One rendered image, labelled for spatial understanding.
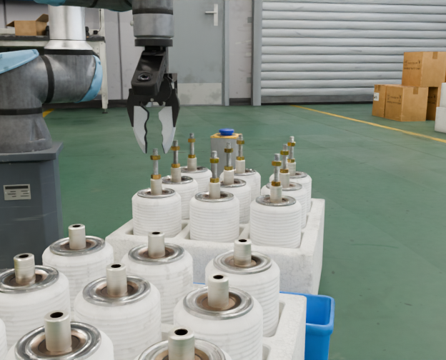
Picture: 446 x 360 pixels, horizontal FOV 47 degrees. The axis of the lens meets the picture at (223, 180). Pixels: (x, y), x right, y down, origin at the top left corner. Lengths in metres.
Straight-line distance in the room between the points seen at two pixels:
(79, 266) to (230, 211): 0.35
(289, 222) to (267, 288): 0.30
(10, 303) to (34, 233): 0.69
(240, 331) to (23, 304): 0.24
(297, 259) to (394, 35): 6.20
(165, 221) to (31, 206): 0.41
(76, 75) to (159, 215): 0.48
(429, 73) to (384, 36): 2.12
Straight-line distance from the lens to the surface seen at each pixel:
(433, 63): 4.93
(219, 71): 6.28
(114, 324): 0.57
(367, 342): 1.03
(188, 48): 6.22
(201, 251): 0.94
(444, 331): 1.11
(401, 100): 4.82
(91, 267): 0.72
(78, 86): 1.33
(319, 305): 0.91
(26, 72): 1.28
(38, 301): 0.62
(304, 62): 6.52
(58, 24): 1.34
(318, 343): 0.83
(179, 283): 0.68
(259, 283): 0.64
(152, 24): 0.97
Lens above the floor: 0.50
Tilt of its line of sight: 13 degrees down
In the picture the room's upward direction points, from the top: straight up
